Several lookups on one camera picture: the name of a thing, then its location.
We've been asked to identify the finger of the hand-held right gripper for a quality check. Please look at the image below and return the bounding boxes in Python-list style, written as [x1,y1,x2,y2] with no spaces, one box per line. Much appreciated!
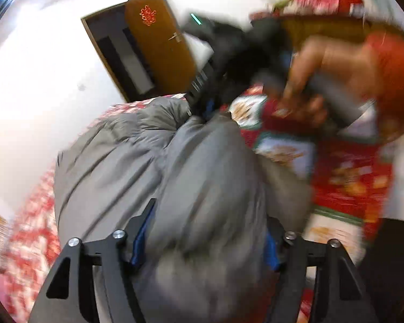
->
[185,63,223,123]

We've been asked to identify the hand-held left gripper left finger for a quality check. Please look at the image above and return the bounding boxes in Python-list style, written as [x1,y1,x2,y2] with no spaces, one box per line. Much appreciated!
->
[29,198,157,323]

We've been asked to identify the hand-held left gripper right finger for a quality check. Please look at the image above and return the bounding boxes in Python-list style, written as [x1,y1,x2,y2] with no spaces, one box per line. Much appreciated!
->
[264,217,379,323]

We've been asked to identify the grey puffer jacket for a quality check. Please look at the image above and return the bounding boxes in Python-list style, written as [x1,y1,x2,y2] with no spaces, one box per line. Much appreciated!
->
[54,96,312,323]

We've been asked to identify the person's right hand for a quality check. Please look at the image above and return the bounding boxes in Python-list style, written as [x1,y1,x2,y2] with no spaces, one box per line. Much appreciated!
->
[277,35,375,122]

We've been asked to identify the brown wooden door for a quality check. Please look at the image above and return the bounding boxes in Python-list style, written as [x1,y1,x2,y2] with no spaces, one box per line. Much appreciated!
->
[124,0,197,103]

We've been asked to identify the wooden cabinet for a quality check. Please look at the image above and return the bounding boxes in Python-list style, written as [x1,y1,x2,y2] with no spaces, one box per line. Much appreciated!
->
[249,7,404,45]

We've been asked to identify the red paper door decoration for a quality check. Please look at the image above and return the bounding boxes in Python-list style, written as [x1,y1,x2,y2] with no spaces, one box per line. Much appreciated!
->
[139,5,157,26]

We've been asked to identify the red printed bed sheet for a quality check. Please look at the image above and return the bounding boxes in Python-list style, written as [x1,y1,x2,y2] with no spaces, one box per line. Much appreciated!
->
[0,84,395,323]

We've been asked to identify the dark wooden door frame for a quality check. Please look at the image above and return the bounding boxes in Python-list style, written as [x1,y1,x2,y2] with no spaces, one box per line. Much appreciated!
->
[81,2,155,103]

